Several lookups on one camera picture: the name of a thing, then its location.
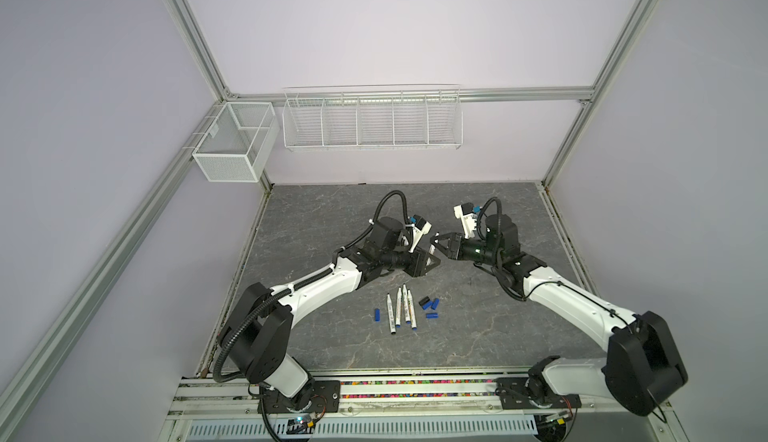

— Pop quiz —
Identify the white marker black ink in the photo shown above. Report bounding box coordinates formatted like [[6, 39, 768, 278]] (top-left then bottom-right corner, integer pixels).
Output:
[[401, 285, 411, 325]]

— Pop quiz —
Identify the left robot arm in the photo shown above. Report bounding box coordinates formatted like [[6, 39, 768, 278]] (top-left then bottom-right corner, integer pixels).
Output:
[[211, 189, 440, 404]]

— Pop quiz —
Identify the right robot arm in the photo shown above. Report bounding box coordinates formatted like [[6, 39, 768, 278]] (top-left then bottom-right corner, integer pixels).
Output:
[[431, 197, 689, 416]]

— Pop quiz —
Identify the white mesh box basket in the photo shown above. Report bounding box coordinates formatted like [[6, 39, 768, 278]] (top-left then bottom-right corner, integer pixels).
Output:
[[193, 102, 279, 183]]

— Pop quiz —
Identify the white wire rack basket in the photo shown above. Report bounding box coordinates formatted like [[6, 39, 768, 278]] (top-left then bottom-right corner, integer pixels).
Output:
[[282, 84, 464, 151]]

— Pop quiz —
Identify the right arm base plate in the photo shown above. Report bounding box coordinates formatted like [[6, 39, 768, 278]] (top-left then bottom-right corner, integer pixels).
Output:
[[494, 375, 582, 410]]

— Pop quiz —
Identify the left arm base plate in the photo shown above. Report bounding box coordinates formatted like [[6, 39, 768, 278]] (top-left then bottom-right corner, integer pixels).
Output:
[[259, 379, 341, 414]]

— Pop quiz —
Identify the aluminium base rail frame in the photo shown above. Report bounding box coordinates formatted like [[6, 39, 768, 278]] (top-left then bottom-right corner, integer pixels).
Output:
[[158, 367, 688, 441]]

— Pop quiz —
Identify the white vented cable duct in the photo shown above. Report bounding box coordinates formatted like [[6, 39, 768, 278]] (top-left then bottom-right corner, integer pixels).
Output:
[[182, 415, 538, 441]]

